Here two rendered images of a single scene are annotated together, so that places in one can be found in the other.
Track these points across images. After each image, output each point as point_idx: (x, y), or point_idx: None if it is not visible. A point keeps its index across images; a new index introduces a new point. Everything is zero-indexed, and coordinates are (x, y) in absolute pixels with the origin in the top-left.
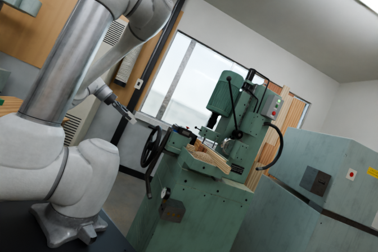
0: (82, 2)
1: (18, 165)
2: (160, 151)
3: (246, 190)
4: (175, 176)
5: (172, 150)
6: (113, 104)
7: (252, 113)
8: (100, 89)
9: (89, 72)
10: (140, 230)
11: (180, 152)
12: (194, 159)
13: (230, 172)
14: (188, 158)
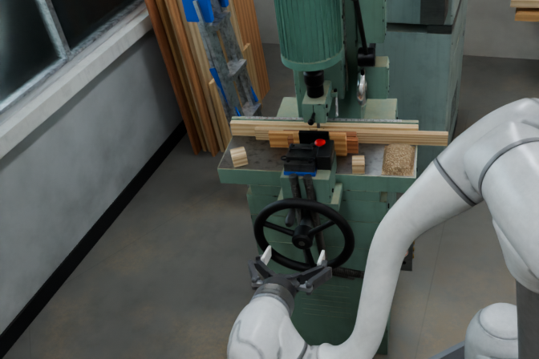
0: None
1: None
2: (319, 222)
3: (395, 109)
4: (374, 218)
5: (340, 199)
6: (311, 289)
7: (372, 1)
8: (289, 312)
9: (386, 323)
10: (333, 308)
11: (342, 186)
12: (415, 178)
13: (362, 111)
14: (392, 183)
